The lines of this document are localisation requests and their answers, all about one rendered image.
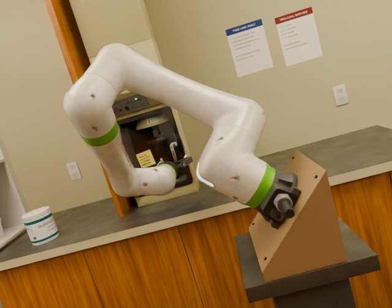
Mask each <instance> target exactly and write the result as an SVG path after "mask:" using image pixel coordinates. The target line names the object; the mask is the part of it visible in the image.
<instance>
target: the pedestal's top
mask: <svg viewBox="0 0 392 308"><path fill-rule="evenodd" d="M337 217H338V216H337ZM338 222H339V226H340V229H341V234H342V238H343V242H344V247H345V250H346V255H347V259H348V261H347V262H343V263H339V264H336V265H331V266H326V267H323V268H319V269H315V270H312V271H307V272H304V273H300V274H296V275H293V276H288V277H284V278H281V279H276V280H272V281H269V282H265V281H264V277H263V274H262V272H261V268H260V264H259V261H258V257H257V255H256V252H255V248H254V245H253V241H252V237H251V235H250V232H249V233H245V234H242V235H237V236H235V237H234V238H235V242H236V247H237V251H238V257H239V263H240V267H241V273H242V278H243V282H244V288H245V292H246V295H247V299H248V301H249V303H253V302H256V301H260V300H264V299H268V298H273V297H276V296H280V295H285V294H288V293H292V292H296V291H299V290H304V289H307V288H311V287H316V286H319V285H324V284H328V283H331V282H335V281H340V280H343V279H347V278H350V277H355V276H359V275H362V274H367V273H371V272H375V271H378V270H381V268H380V263H379V258H378V255H377V254H376V253H375V252H374V251H373V250H372V249H371V248H370V247H369V246H368V245H367V244H366V243H365V242H364V241H363V240H362V239H361V238H360V237H359V236H358V235H357V234H356V233H355V232H354V231H353V230H352V229H351V228H350V227H348V226H347V225H346V224H345V223H344V222H343V221H342V220H341V219H340V218H339V217H338Z"/></svg>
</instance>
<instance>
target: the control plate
mask: <svg viewBox="0 0 392 308"><path fill-rule="evenodd" d="M135 98H137V99H136V100H135ZM126 101H129V102H126ZM141 103H143V104H141ZM136 104H138V105H137V106H136ZM149 105H150V104H149V102H148V100H147V99H146V97H144V96H142V95H139V94H138V95H135V96H132V97H129V98H125V99H122V100H119V101H115V102H114V104H113V105H112V109H113V111H115V113H114V114H115V116H116V115H119V114H123V113H125V112H129V111H133V110H135V109H139V108H142V107H146V106H149ZM126 106H127V107H128V108H129V110H126V109H125V107H126ZM131 106H133V107H131ZM119 109H122V111H119Z"/></svg>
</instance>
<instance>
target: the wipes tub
mask: <svg viewBox="0 0 392 308"><path fill-rule="evenodd" d="M22 220H23V222H24V225H25V228H26V230H27V233H28V235H29V238H30V240H31V243H32V245H34V246H39V245H41V244H45V243H48V242H50V241H52V240H53V239H55V238H57V237H58V236H59V231H58V229H57V226H56V223H55V220H54V218H53V215H52V213H51V210H50V207H41V208H38V209H35V210H32V211H30V212H28V213H26V214H24V215H23V216H22Z"/></svg>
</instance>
